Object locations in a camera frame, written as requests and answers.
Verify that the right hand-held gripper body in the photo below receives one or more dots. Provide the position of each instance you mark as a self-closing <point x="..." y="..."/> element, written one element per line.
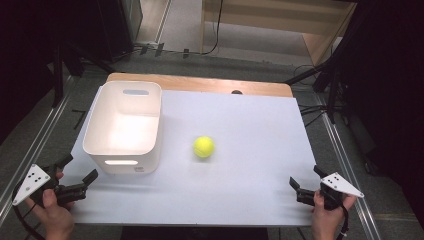
<point x="335" y="188"/>

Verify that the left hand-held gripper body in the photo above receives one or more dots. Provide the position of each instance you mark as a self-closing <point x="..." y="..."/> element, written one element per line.
<point x="31" y="181"/>

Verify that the white plastic storage bin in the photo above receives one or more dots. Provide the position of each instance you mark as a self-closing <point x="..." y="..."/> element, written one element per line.
<point x="125" y="128"/>

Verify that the yellow tennis ball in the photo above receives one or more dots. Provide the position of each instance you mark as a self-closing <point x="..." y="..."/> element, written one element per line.
<point x="203" y="146"/>

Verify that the person's right hand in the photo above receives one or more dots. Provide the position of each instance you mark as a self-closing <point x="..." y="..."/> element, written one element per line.
<point x="328" y="220"/>

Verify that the person's left hand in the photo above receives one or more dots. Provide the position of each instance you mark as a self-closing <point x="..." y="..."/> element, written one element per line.
<point x="55" y="215"/>

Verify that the white board sheet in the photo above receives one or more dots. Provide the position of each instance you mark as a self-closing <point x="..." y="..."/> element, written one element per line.
<point x="240" y="166"/>

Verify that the black tripod stand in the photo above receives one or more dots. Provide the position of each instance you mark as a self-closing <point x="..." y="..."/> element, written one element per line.
<point x="328" y="76"/>

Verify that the dark curtain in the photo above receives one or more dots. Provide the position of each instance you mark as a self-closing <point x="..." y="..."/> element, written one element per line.
<point x="390" y="100"/>
<point x="23" y="60"/>

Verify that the black cabinet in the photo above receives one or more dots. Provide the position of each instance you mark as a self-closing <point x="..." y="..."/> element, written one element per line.
<point x="116" y="26"/>

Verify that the white power strip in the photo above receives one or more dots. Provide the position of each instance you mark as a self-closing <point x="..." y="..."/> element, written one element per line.
<point x="148" y="43"/>

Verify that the aluminium floor rail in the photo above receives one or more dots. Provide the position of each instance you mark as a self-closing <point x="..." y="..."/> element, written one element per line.
<point x="346" y="166"/>
<point x="30" y="153"/>

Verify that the light wooden shelf frame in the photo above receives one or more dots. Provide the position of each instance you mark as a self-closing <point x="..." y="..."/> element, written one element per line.
<point x="266" y="23"/>

